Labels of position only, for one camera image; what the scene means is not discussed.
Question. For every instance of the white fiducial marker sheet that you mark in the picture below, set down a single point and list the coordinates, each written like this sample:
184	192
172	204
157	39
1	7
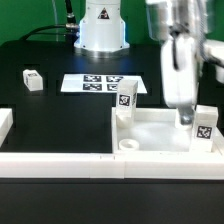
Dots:
97	83

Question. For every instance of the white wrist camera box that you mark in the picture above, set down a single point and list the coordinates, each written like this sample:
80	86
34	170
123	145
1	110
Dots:
215	50

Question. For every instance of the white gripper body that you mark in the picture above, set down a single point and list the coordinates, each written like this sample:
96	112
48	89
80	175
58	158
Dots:
179	70

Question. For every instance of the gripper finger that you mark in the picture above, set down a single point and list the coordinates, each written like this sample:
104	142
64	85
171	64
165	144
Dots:
186	115

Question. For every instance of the white U-shaped obstacle fence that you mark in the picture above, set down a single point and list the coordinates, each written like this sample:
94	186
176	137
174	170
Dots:
119	165

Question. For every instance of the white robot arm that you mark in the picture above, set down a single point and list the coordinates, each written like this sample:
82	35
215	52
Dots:
180	25

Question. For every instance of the white square table top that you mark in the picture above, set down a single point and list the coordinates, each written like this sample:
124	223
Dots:
153	130

